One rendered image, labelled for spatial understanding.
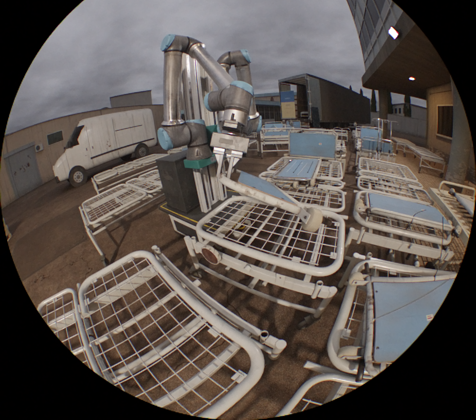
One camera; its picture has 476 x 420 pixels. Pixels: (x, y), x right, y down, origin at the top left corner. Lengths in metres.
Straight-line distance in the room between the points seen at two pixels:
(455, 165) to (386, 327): 4.50
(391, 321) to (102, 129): 8.02
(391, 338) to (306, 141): 2.37
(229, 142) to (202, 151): 0.58
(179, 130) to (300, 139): 1.87
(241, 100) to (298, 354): 1.27
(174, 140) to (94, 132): 6.65
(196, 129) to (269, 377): 1.56
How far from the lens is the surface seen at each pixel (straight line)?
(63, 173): 7.24
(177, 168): 1.42
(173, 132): 1.02
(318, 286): 0.76
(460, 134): 4.90
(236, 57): 1.29
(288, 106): 11.91
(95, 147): 7.45
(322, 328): 1.20
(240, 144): 0.56
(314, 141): 2.47
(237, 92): 0.59
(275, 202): 0.45
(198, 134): 1.11
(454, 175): 4.95
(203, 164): 1.12
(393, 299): 0.75
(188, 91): 1.36
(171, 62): 1.04
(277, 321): 1.17
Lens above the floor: 1.10
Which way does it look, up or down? 22 degrees down
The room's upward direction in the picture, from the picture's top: 6 degrees counter-clockwise
